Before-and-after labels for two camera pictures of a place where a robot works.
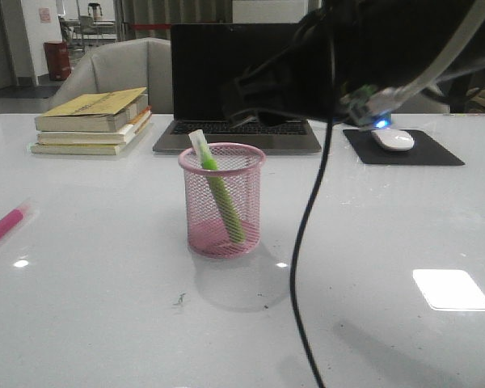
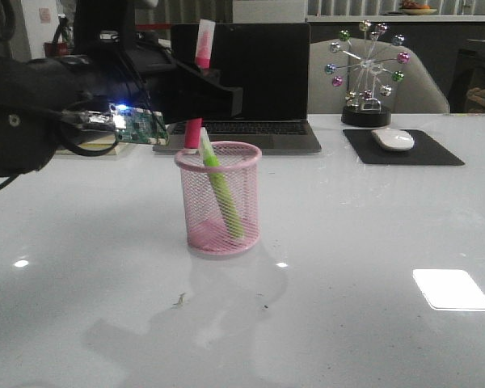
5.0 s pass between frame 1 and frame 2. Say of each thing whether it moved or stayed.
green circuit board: moved
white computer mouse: stayed
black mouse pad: stayed
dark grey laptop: stayed
